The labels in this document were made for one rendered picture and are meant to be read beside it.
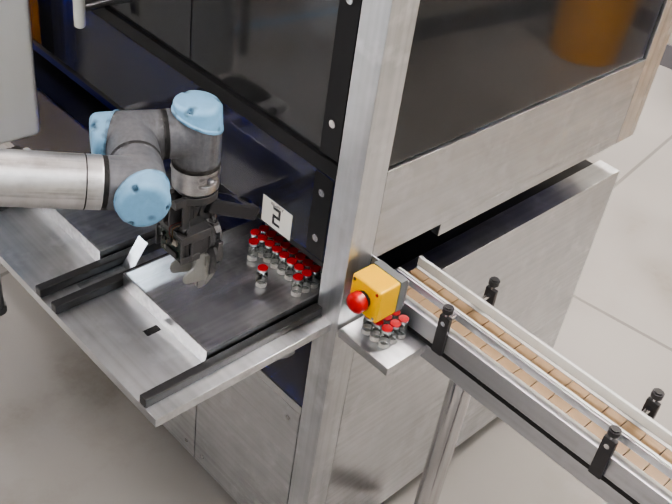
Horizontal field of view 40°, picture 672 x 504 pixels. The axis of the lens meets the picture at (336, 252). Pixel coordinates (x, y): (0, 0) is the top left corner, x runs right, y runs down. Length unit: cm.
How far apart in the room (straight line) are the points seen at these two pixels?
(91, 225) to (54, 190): 72
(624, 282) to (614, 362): 47
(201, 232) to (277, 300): 36
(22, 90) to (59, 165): 109
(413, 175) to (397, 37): 31
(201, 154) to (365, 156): 29
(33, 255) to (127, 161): 66
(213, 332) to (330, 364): 25
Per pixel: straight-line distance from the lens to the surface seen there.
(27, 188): 123
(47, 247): 190
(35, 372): 289
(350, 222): 159
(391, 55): 144
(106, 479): 260
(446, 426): 188
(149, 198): 123
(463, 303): 178
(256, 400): 210
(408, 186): 165
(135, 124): 134
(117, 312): 174
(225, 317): 173
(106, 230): 193
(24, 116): 236
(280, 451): 212
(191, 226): 147
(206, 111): 135
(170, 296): 177
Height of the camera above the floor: 205
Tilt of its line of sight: 38 degrees down
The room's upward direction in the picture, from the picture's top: 9 degrees clockwise
